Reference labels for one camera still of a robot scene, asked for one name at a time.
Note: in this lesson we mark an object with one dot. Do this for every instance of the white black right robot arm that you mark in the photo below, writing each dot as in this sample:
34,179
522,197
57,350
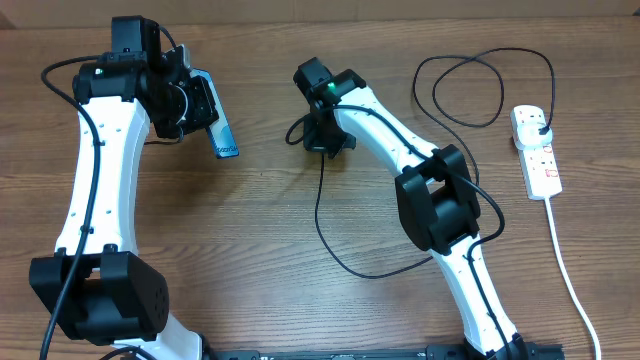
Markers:
437,201

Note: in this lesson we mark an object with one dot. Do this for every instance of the white power strip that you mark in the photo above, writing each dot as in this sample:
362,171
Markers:
539,167

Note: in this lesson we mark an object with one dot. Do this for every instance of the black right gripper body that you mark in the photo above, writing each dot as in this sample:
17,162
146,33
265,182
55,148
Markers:
326,138

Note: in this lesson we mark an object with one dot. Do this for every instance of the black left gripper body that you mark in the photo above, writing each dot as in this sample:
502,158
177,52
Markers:
192,107

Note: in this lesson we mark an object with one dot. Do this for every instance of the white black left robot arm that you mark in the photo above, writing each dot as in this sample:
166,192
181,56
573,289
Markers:
95,285

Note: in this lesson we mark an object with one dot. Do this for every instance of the white charger plug adapter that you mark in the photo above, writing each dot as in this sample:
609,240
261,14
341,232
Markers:
530,136

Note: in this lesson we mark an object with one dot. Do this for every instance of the blue Galaxy smartphone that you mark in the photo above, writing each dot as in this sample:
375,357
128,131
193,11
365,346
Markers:
219,132

